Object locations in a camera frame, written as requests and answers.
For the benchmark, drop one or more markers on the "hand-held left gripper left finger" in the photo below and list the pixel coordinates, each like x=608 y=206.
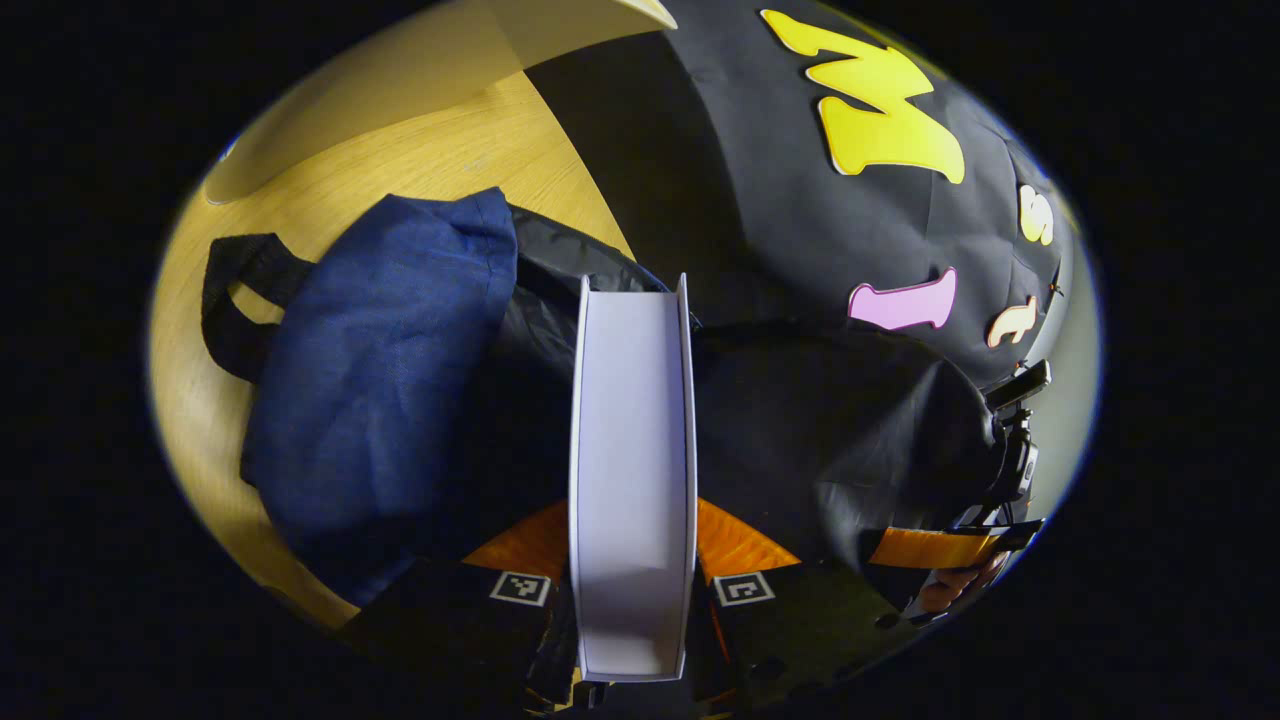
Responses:
x=450 y=620

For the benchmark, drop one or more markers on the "white book with plain cover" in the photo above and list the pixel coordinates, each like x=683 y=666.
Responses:
x=632 y=450

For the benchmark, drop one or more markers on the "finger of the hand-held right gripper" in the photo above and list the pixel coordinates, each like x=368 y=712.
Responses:
x=940 y=547

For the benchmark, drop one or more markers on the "blue schoolbag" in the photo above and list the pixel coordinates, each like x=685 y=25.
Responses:
x=380 y=380

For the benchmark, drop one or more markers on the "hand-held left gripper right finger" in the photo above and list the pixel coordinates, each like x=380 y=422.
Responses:
x=790 y=620

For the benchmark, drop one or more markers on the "black backdrop cloth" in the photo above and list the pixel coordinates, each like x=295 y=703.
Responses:
x=760 y=200

